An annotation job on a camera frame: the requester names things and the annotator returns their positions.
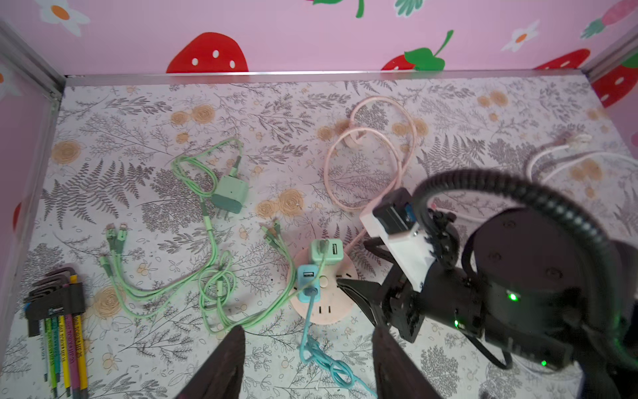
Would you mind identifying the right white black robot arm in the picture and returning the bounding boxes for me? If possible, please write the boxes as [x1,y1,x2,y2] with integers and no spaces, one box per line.
[337,169,637,398]

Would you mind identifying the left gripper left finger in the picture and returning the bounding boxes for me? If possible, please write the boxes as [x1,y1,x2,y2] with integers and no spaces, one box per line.
[176,326,246,399]

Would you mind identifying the pink socket power cable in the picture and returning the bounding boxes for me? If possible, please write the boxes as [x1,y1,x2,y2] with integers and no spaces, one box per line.
[322,95,425,250]

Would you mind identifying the light green usb charger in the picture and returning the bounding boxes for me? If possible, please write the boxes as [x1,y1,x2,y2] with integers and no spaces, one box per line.
[309,239,345,265]

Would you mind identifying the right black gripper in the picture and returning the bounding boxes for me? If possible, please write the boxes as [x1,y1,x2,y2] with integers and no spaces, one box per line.
[337,238,484,342]

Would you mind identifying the round pink power socket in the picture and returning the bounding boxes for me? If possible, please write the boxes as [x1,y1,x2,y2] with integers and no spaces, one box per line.
[290,248,359,325]

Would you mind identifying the hex key set holder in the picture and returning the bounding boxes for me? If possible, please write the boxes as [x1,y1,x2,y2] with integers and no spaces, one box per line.
[23,264,89,398]

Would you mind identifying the white power strip cable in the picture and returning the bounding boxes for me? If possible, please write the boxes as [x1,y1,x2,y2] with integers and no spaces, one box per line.
[525,131,638,186]

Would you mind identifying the teal blue usb charger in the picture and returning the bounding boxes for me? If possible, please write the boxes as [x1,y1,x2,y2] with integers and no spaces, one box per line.
[297,264,321,304]

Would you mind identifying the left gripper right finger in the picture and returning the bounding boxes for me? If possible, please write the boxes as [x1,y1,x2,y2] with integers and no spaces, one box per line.
[372,326,441,399]

